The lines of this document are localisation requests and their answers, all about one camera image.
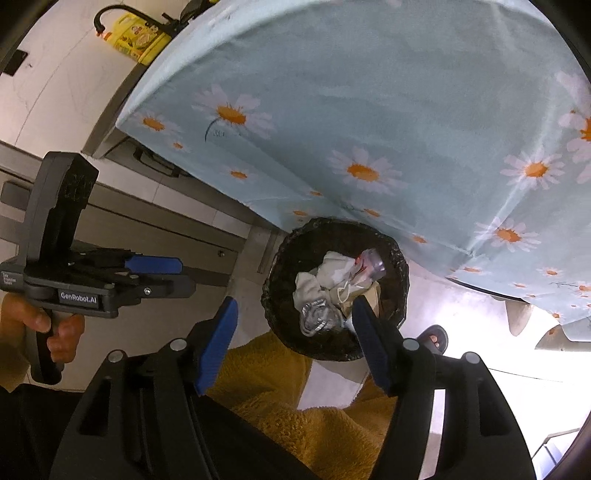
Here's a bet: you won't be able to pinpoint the bin with black bag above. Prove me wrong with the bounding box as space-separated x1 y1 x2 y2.
260 217 411 363

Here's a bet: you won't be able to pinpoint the black cabinet handle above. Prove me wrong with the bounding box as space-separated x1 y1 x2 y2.
133 146 184 179

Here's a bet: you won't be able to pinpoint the grey kitchen cabinet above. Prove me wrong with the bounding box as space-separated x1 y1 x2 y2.
0 60 280 393

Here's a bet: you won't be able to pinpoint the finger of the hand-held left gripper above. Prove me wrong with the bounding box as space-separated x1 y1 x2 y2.
74 248 184 278
107 274 197 302

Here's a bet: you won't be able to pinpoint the grey white towel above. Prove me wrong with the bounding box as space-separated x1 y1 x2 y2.
294 251 359 315

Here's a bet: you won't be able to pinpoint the clear plastic wrapper red label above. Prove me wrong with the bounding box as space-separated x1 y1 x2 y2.
353 248 387 283

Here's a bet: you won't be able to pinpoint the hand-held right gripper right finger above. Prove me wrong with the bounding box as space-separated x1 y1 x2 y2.
352 294 536 480

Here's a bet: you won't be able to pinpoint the black wall socket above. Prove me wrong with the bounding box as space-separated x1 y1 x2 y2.
0 50 29 78

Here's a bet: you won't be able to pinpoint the brown paper scrap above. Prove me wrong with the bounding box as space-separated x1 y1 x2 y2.
362 281 385 319

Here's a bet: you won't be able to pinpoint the dark slipper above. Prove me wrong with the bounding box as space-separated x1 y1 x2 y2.
406 324 450 356

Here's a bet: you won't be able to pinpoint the yellow cooking oil jug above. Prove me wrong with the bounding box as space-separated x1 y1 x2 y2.
103 12 174 66

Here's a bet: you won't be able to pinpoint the silver foil wrapper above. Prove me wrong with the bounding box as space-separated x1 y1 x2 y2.
300 297 352 336

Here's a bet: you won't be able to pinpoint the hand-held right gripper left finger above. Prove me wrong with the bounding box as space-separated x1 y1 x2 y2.
48 296 239 480

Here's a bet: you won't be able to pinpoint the yellow fleece trousers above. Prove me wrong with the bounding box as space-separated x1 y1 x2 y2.
205 330 399 480

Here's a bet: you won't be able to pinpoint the person's left hand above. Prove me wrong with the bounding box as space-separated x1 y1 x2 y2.
0 293 87 392

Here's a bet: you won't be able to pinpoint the blue daisy print tablecloth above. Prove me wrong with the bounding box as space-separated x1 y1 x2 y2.
115 0 591 325

